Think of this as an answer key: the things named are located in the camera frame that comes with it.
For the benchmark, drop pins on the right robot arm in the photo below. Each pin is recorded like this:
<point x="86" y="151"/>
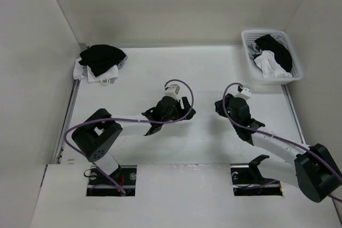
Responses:
<point x="312" y="169"/>

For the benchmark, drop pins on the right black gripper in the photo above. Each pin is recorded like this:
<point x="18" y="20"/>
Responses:
<point x="219" y="109"/>

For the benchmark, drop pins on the left aluminium rail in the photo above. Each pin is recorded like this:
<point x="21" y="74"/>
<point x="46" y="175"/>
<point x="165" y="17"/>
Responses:
<point x="59" y="145"/>

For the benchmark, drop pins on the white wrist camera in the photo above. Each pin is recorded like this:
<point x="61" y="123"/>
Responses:
<point x="172" y="91"/>
<point x="243" y="92"/>

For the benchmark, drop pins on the aluminium rail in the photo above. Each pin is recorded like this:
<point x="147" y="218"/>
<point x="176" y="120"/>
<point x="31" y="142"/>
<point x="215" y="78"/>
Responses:
<point x="293" y="111"/>
<point x="59" y="145"/>

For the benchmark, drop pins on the grey tank top in basket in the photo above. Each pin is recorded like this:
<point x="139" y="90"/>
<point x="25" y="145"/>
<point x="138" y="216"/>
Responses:
<point x="253" y="50"/>

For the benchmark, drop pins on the white tank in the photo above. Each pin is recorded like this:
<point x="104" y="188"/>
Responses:
<point x="270" y="68"/>
<point x="81" y="72"/>

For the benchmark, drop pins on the folded grey tank top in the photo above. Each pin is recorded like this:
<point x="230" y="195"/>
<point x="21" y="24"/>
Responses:
<point x="122" y="63"/>

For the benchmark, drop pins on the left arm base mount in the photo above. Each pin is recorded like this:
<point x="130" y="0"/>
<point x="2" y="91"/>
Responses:
<point x="99" y="185"/>

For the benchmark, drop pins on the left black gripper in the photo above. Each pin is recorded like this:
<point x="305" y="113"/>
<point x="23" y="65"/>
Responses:
<point x="182" y="112"/>

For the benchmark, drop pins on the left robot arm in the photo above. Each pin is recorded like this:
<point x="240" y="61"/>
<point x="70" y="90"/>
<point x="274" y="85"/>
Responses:
<point x="96" y="138"/>

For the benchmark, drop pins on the white plastic basket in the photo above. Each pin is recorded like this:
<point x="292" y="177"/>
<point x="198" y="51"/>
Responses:
<point x="249" y="36"/>

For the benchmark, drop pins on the right aluminium rail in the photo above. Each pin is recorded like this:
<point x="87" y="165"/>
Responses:
<point x="293" y="111"/>

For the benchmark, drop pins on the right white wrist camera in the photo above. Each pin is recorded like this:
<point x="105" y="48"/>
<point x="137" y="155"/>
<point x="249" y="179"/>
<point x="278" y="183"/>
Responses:
<point x="243" y="92"/>

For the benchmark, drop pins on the black tank top in basket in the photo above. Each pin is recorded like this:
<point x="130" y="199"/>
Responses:
<point x="281" y="53"/>

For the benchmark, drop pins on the folded white tank top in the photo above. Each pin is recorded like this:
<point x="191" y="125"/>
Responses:
<point x="81" y="72"/>

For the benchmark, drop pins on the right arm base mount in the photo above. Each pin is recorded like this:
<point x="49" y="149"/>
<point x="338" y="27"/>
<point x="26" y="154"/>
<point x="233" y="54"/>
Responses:
<point x="248" y="181"/>

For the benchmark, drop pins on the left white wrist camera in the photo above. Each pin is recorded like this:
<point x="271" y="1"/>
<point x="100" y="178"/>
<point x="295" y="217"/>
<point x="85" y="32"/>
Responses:
<point x="172" y="91"/>

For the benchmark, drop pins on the folded black tank top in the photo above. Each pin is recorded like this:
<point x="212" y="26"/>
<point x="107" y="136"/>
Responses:
<point x="101" y="57"/>

